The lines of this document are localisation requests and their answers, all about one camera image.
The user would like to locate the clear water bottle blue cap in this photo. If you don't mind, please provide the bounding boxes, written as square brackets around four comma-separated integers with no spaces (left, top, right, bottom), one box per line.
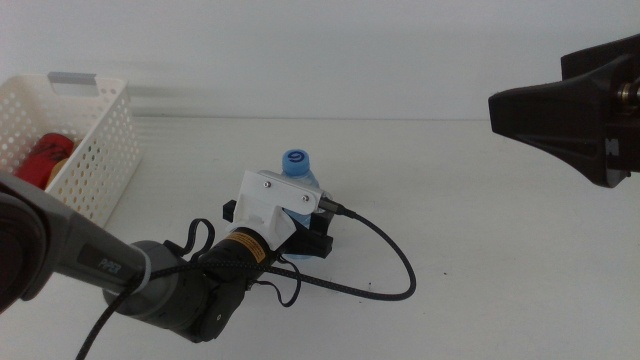
[279,148,326,262]

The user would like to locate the red soda can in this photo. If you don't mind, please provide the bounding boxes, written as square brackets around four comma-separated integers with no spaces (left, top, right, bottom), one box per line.
[14,132,76,191]

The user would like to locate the white perforated plastic basket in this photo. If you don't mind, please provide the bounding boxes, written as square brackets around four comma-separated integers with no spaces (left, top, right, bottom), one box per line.
[0,73,142,229]

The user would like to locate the left arm thin black wire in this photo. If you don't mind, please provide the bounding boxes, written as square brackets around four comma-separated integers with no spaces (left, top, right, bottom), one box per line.
[247,253,304,309]
[182,217,218,263]

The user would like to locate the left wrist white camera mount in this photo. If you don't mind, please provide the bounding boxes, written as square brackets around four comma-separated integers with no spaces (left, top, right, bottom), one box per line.
[224,169,324,252]

